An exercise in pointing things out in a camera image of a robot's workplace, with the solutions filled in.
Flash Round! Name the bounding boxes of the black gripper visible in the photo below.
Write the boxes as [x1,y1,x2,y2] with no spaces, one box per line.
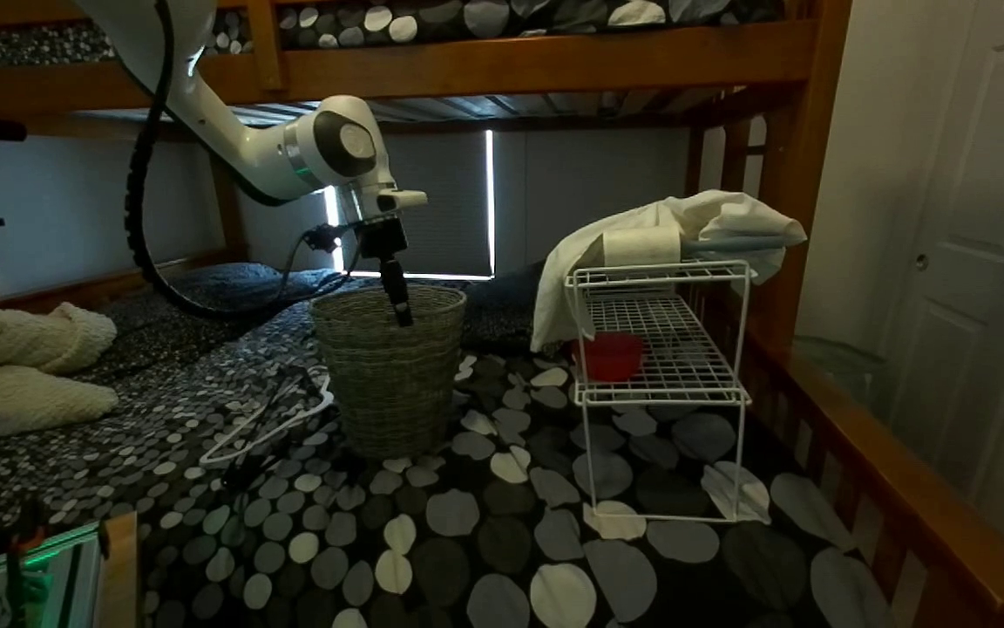
[350,213,417,332]

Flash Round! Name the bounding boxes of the white clothes hanger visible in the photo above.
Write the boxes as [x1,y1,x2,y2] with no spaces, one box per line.
[195,365,338,470]

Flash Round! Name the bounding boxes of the grey window roller blinds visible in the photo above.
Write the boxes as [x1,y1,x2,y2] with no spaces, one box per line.
[233,123,691,285]

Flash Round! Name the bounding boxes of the red cup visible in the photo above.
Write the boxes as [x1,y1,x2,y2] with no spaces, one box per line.
[581,332,649,386]

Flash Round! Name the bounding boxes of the white crumpled cloth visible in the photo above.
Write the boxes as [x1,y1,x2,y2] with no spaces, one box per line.
[527,187,812,357]

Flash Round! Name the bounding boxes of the dark speckled blanket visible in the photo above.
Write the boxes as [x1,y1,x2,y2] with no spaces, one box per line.
[0,258,338,546]

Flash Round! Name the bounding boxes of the black pebble pattern bedspread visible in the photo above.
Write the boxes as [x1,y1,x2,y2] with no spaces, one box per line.
[133,336,912,628]

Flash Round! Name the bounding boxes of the pebble pattern bunk mattress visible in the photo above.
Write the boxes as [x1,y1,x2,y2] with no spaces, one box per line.
[0,0,791,68]

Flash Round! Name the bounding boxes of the beige folded towel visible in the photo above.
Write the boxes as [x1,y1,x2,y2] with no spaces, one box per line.
[0,290,122,441]

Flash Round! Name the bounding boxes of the green lit white device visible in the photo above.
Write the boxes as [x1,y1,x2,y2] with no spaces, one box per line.
[0,519,109,628]

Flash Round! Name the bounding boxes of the clear plastic bin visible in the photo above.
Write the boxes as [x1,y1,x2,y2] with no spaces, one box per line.
[786,332,892,412]

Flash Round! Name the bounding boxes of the white panel door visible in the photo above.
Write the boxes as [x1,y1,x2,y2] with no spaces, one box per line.
[882,0,1004,550]

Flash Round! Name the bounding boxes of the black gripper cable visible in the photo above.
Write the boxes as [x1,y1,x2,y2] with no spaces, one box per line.
[277,225,347,292]

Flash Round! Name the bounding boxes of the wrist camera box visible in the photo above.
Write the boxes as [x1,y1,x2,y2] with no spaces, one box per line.
[374,185,433,219]

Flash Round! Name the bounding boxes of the wooden bunk bed frame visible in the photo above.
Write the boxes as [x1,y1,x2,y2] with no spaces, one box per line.
[0,0,1004,628]

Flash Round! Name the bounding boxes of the black corrugated cable hose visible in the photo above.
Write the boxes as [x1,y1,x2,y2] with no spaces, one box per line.
[122,0,252,320]

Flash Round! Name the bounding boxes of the white wire shelf rack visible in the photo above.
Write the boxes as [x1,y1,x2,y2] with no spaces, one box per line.
[561,258,775,532]

